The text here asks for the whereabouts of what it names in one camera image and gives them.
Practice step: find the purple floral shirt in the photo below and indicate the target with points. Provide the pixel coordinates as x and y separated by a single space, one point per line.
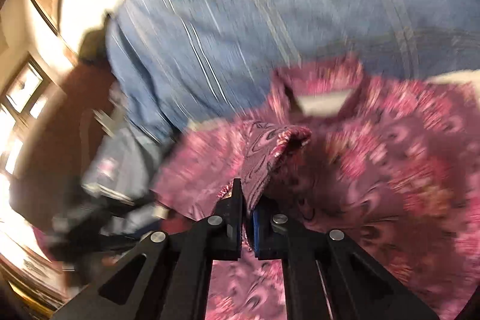
393 163

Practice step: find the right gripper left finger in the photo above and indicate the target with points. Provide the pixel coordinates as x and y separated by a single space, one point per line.
227 224

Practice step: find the wooden framed window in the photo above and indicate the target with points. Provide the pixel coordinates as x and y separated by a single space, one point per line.
22 101

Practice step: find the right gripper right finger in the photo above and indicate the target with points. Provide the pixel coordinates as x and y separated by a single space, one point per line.
270 228

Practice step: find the dark olive cloth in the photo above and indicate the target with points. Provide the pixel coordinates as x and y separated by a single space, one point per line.
92 50

